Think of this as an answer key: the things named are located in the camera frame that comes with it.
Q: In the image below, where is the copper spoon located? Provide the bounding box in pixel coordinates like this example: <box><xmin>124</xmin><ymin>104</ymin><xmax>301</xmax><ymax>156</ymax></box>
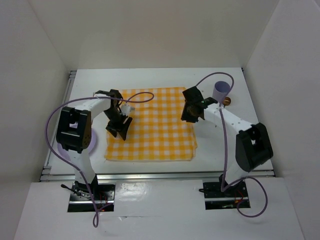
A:
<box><xmin>222</xmin><ymin>96</ymin><xmax>231</xmax><ymax>106</ymax></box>

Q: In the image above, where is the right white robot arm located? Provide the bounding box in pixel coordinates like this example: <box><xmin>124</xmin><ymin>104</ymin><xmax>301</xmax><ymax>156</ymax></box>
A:
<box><xmin>181</xmin><ymin>86</ymin><xmax>274</xmax><ymax>196</ymax></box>

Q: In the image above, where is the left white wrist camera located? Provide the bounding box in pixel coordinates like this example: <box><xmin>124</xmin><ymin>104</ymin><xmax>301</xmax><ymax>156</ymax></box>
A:
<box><xmin>120</xmin><ymin>104</ymin><xmax>135</xmax><ymax>116</ymax></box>

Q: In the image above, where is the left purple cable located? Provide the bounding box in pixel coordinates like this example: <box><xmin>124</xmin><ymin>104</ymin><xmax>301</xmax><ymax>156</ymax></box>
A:
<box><xmin>44</xmin><ymin>91</ymin><xmax>155</xmax><ymax>229</ymax></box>

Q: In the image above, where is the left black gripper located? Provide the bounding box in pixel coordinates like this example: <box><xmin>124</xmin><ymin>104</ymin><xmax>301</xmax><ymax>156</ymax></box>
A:
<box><xmin>102</xmin><ymin>108</ymin><xmax>132</xmax><ymax>141</ymax></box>

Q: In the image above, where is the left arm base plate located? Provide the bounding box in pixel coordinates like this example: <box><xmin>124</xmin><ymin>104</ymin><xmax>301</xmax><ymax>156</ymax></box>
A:
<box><xmin>64</xmin><ymin>183</ymin><xmax>116</xmax><ymax>213</ymax></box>

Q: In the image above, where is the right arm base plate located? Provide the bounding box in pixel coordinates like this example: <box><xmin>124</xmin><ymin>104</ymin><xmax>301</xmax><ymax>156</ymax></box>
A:
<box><xmin>198</xmin><ymin>181</ymin><xmax>251</xmax><ymax>210</ymax></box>

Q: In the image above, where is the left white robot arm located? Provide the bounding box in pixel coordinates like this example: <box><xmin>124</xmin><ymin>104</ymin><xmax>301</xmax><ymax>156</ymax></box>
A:
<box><xmin>56</xmin><ymin>89</ymin><xmax>135</xmax><ymax>200</ymax></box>

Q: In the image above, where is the aluminium left rail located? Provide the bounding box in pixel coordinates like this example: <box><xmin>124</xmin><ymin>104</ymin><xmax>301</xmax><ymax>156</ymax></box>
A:
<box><xmin>42</xmin><ymin>70</ymin><xmax>77</xmax><ymax>170</ymax></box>

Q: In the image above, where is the aluminium front rail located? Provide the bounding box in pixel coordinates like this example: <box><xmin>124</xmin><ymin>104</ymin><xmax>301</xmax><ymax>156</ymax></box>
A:
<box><xmin>39</xmin><ymin>170</ymin><xmax>275</xmax><ymax>182</ymax></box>

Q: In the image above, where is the lavender cup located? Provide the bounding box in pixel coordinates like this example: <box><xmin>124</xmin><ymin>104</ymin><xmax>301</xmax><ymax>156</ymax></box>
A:
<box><xmin>212</xmin><ymin>81</ymin><xmax>231</xmax><ymax>104</ymax></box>

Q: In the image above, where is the lavender plate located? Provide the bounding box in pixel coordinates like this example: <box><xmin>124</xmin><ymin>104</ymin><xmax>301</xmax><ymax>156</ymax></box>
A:
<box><xmin>57</xmin><ymin>129</ymin><xmax>98</xmax><ymax>161</ymax></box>

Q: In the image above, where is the aluminium rail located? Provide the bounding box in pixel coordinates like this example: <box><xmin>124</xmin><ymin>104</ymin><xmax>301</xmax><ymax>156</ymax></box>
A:
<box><xmin>39</xmin><ymin>170</ymin><xmax>275</xmax><ymax>182</ymax></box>
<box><xmin>42</xmin><ymin>70</ymin><xmax>77</xmax><ymax>170</ymax></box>

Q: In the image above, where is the yellow checkered cloth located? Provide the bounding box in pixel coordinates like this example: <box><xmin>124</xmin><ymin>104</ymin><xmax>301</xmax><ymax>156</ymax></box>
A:
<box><xmin>104</xmin><ymin>87</ymin><xmax>198</xmax><ymax>163</ymax></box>

